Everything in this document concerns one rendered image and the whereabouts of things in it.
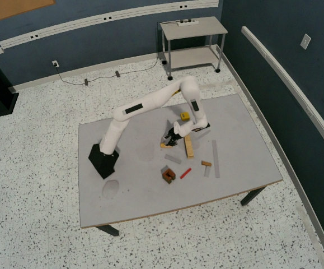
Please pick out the try square with wooden stock and grey blade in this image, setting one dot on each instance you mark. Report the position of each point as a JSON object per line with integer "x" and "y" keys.
{"x": 208, "y": 166}

